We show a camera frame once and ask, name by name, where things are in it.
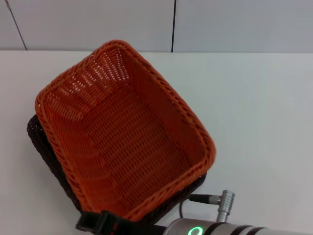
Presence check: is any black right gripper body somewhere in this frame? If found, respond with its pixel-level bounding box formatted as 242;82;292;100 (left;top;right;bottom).
122;219;169;235

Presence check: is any dark brown woven basket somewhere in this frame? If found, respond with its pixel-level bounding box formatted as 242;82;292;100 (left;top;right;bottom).
26;114;209;225

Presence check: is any orange woven basket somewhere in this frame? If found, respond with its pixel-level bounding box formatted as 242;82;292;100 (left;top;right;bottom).
34;39;217;222

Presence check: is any gray cable with metal connector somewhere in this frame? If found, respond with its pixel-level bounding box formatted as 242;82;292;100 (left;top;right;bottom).
179;189;236;223

